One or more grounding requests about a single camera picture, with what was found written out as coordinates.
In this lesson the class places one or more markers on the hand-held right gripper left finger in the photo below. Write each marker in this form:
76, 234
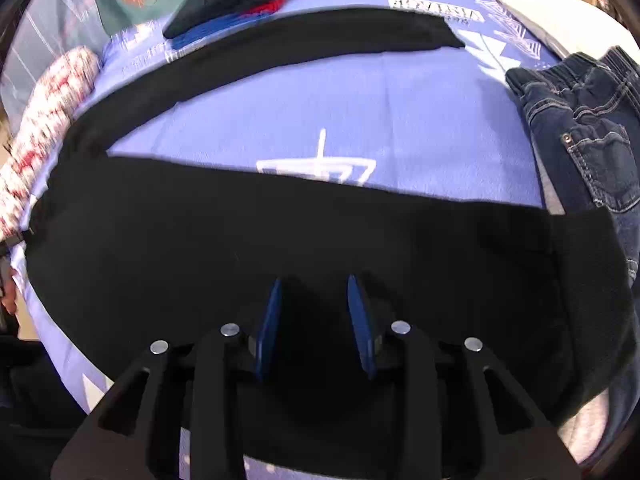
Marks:
269, 327

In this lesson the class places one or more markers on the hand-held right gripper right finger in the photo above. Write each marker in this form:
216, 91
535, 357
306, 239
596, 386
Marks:
360, 327

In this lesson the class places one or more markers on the black pants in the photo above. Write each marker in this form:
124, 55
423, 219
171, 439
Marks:
200, 235

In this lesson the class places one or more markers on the purple printed blanket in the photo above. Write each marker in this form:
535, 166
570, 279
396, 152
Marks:
350, 110

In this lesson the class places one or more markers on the dark blue jeans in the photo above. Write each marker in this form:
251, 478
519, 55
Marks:
580, 125

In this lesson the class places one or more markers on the red and white patterned garment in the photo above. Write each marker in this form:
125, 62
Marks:
45, 120

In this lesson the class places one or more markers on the blue and red folded garment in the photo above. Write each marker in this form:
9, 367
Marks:
240, 20

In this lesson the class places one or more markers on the navy folded garment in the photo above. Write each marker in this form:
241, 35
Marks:
225, 5

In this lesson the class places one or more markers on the white pillow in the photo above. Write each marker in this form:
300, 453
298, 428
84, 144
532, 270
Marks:
550, 15

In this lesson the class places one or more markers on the grey plaid pillow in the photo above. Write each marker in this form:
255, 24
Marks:
50, 20

